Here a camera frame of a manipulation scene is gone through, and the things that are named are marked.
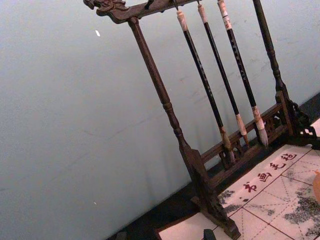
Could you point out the black calligraphy brush, dark tip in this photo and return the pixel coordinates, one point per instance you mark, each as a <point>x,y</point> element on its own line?
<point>200,67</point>

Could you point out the dark carved wooden brush rack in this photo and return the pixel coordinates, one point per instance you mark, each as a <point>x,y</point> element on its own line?
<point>150,71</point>

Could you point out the black calligraphy brush, brown tip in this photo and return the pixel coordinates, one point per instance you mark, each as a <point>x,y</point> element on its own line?
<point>220,62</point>

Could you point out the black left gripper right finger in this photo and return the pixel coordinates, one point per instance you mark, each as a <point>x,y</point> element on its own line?
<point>210,234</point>

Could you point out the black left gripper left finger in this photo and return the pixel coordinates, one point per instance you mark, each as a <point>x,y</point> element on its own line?
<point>121,236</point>

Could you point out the white calligraphy mat, red grid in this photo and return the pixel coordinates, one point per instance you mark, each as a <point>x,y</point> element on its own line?
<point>270,200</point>

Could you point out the pale orange dish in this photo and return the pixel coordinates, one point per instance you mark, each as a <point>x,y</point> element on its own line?
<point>316,186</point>

